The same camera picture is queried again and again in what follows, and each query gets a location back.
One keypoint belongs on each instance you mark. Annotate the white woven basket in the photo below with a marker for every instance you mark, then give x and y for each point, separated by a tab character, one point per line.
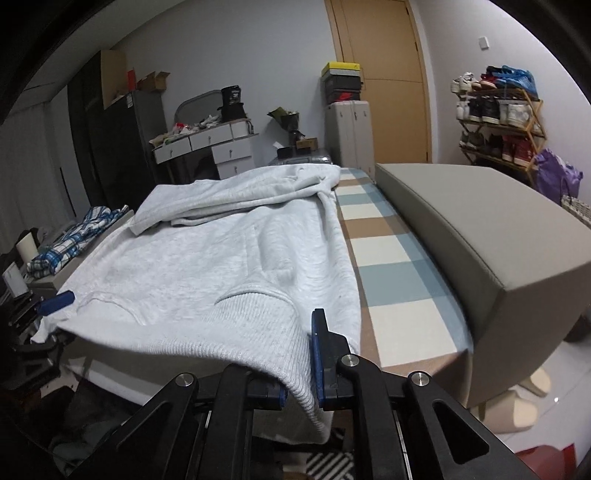
577	210

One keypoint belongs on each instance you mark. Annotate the white dressing table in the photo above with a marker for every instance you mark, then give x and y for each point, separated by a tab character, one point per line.
231	152

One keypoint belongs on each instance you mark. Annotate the white curtain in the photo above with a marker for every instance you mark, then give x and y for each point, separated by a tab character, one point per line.
27	175

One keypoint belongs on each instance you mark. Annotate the small black box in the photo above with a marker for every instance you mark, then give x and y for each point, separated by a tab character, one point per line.
285	152

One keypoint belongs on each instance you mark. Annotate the black bag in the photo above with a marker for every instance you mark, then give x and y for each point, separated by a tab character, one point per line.
232	104

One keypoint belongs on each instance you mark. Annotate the light grey hoodie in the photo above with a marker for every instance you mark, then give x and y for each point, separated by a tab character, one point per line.
184	258

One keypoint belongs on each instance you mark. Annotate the shoe rack with shoes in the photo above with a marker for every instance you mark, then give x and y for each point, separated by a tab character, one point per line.
489	108

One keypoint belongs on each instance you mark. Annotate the small olive box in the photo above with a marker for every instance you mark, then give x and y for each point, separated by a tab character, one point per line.
306	144

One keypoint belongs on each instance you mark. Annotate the purple plastic bag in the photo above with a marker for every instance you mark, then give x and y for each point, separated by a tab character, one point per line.
554	175

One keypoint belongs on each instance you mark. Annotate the black wardrobe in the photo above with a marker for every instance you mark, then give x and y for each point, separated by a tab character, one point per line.
87	138

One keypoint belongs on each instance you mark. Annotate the dark grey shoe box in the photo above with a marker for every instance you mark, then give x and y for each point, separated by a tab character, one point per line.
341	82

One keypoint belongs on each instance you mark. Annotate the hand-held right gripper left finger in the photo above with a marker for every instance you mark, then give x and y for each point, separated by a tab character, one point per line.
275	397

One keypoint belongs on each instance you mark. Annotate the silver suitcase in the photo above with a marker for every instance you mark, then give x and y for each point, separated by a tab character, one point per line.
318	158

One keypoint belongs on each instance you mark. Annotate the white paper roll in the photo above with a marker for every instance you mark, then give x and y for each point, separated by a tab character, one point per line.
27	249

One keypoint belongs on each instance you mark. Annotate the white cabinet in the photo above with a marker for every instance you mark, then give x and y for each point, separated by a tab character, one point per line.
346	134

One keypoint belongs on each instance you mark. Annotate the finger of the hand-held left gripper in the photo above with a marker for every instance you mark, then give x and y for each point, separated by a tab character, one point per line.
57	302

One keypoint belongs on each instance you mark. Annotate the black shoe box red print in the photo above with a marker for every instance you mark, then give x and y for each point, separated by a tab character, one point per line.
342	96

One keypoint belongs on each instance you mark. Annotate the checked bed sheet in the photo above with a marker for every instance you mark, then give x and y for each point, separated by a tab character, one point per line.
397	277

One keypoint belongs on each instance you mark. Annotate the wooden shoe rack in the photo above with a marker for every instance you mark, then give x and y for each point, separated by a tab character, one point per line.
539	113

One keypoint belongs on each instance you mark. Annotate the beige slipper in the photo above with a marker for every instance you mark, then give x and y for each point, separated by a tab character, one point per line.
538	383
512	410

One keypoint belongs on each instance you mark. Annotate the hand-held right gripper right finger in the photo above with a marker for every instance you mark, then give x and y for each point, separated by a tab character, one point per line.
317	360

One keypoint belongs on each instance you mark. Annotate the wooden door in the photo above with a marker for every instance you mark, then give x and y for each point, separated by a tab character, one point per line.
388	46

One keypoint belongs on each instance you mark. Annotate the dark chair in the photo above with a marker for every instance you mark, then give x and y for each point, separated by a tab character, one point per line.
198	166

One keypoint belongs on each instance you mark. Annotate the yellow shoe box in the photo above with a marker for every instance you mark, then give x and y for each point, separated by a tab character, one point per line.
341	69

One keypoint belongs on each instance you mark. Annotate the blue plaid shirt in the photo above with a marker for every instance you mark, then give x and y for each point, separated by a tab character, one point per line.
64	244

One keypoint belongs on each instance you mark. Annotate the black white striped rug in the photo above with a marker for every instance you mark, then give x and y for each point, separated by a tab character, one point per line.
332	464

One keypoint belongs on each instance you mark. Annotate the pile of papers and cloths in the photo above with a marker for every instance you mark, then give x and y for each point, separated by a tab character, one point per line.
180	131

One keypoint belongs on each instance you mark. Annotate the bouquet in black wrap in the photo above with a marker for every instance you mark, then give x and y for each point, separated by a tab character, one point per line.
286	120

